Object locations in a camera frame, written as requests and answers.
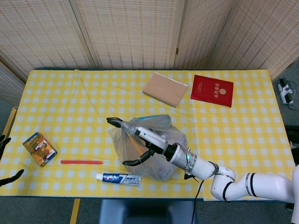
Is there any beige woven screen panel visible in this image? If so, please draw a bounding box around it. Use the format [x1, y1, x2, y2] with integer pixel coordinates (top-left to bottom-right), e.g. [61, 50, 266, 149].
[70, 0, 185, 70]
[174, 0, 234, 70]
[210, 0, 299, 80]
[0, 0, 94, 81]
[0, 60, 26, 108]

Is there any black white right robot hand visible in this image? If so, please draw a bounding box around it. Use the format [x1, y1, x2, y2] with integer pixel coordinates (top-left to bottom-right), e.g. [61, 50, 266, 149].
[106, 117, 169, 167]

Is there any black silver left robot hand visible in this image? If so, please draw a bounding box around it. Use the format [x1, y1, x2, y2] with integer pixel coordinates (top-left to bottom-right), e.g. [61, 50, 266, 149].
[0, 134, 25, 187]

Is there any white blue toothpaste tube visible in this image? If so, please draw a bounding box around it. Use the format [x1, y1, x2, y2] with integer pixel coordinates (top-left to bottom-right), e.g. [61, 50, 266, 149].
[96, 173, 142, 187]

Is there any blue chair seat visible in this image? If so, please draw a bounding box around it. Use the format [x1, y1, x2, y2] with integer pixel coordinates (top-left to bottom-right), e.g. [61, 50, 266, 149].
[99, 199, 198, 224]

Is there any black equipment box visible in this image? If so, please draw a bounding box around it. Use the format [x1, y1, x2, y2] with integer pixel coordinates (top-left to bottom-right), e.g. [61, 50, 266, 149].
[285, 125, 299, 165]

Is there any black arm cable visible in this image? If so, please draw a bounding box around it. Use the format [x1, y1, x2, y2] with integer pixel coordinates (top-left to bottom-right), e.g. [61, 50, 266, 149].
[184, 172, 204, 224]

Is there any red certificate book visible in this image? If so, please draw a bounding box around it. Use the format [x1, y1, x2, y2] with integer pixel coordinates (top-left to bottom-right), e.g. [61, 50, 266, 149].
[191, 74, 234, 108]

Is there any transparent plastic bag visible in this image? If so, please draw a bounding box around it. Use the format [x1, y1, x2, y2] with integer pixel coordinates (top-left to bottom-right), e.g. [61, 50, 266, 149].
[107, 113, 189, 182]

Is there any blue cookie box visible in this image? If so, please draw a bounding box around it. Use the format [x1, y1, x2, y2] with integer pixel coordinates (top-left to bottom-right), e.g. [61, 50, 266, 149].
[136, 114, 172, 128]

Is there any white power strip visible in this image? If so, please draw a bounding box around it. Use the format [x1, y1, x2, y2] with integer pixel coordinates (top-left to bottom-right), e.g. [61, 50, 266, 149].
[277, 78, 295, 105]

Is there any brown spiral notebook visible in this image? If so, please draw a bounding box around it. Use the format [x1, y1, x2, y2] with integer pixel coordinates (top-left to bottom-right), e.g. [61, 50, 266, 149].
[142, 71, 188, 108]

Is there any orange snack packet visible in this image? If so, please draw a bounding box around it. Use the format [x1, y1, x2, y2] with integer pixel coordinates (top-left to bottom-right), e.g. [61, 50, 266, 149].
[22, 132, 58, 167]

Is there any yellow floor tape strip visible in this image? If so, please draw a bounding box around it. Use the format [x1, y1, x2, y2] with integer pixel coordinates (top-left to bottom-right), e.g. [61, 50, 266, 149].
[0, 107, 17, 140]
[70, 198, 81, 224]

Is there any red pen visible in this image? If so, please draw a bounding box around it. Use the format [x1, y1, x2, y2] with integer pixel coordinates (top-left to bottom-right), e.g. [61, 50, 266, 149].
[60, 159, 104, 165]

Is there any yellow white checkered tablecloth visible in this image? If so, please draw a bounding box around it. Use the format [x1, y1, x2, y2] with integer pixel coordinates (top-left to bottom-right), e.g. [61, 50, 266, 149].
[0, 69, 297, 202]

